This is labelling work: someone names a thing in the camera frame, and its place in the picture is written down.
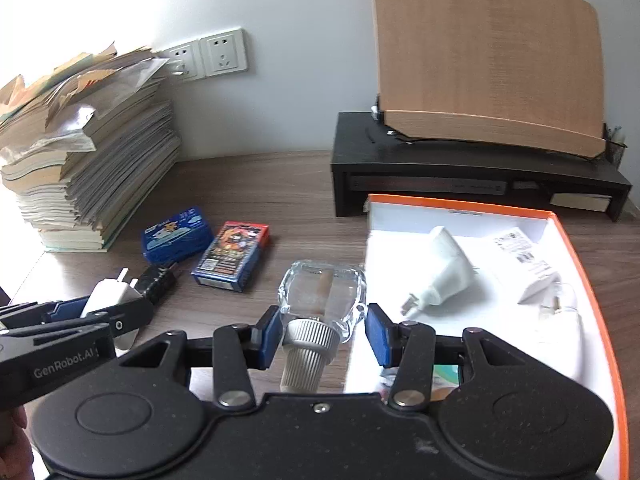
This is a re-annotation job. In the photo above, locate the stack of books and papers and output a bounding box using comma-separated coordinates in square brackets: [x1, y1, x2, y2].
[0, 42, 182, 253]

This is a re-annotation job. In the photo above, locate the person's left hand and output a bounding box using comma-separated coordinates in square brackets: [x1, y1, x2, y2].
[0, 404, 46, 480]

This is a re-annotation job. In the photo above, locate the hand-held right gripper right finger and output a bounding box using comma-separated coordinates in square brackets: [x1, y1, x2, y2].
[365, 302, 522, 410]

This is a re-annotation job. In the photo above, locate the white wall socket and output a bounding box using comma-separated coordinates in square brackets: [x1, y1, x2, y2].
[200, 27, 248, 78]
[159, 40, 206, 81]

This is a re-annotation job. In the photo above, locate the orange and white cardboard box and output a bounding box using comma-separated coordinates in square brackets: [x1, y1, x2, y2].
[344, 194, 630, 480]

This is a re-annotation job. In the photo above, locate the black mesh pen holder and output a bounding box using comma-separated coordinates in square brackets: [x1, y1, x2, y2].
[602, 122, 628, 167]

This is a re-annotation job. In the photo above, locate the white device with foil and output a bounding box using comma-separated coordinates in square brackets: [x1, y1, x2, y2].
[537, 295, 586, 366]

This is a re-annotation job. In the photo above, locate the blue and red card box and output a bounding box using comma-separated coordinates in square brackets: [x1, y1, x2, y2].
[191, 221, 272, 293]

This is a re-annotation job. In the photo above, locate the pale paper card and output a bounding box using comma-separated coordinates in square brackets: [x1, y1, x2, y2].
[551, 192, 612, 212]

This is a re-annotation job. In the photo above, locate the teal and white box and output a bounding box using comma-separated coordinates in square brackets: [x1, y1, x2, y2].
[382, 364, 463, 403]

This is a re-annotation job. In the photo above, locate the blue card pack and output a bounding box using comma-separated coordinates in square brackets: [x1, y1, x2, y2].
[142, 204, 212, 265]

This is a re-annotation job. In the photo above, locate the clear plastic bag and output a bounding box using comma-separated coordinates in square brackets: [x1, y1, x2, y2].
[45, 57, 170, 153]

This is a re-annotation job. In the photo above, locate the black charger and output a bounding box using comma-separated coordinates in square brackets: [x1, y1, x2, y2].
[136, 261, 180, 306]

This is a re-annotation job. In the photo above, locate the white charger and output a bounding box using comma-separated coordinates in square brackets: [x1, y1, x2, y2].
[80, 267, 146, 352]

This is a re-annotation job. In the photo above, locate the black desk riser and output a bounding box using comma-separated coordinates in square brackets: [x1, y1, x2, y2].
[330, 111, 632, 222]

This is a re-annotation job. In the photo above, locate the clear glass bottle white cap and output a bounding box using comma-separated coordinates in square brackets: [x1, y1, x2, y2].
[277, 260, 368, 393]

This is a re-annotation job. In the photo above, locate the wooden book stand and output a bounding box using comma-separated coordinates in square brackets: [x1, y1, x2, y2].
[369, 0, 606, 163]

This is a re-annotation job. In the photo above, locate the small white barcode box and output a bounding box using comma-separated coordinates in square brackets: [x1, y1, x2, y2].
[487, 227, 562, 305]

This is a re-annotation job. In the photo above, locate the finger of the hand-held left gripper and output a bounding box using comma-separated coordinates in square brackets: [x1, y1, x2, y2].
[0, 297, 97, 330]
[0, 301, 154, 351]

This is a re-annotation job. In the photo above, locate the white plug-in device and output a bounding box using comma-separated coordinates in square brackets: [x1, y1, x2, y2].
[399, 226, 477, 318]

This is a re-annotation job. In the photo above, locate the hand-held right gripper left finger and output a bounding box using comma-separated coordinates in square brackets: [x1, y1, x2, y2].
[117, 304, 282, 410]

